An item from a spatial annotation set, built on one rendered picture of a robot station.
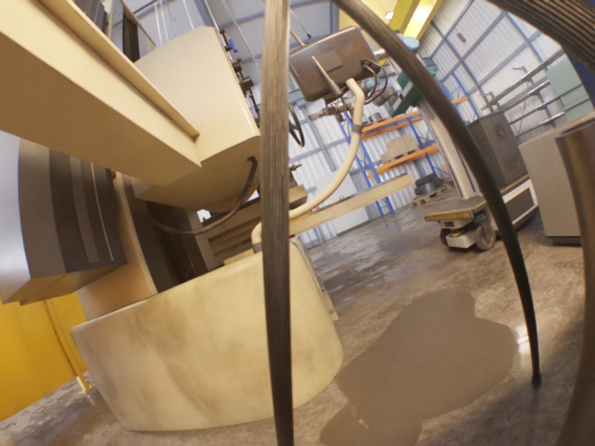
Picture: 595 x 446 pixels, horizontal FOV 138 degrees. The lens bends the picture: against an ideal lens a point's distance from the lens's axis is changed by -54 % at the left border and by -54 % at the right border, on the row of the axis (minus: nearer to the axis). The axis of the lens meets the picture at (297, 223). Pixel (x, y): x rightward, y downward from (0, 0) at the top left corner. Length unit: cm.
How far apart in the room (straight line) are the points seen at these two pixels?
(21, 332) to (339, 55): 285
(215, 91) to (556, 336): 161
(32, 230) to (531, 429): 130
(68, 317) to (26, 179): 213
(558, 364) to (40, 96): 132
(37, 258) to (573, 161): 93
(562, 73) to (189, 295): 582
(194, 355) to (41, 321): 197
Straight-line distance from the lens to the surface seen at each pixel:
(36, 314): 268
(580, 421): 39
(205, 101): 120
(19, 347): 255
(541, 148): 136
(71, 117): 63
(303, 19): 989
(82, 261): 87
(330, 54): 103
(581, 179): 23
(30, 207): 83
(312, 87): 101
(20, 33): 53
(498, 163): 194
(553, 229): 148
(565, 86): 560
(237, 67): 175
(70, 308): 289
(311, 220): 205
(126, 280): 115
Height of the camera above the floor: 60
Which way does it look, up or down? 2 degrees up
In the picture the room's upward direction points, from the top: 23 degrees counter-clockwise
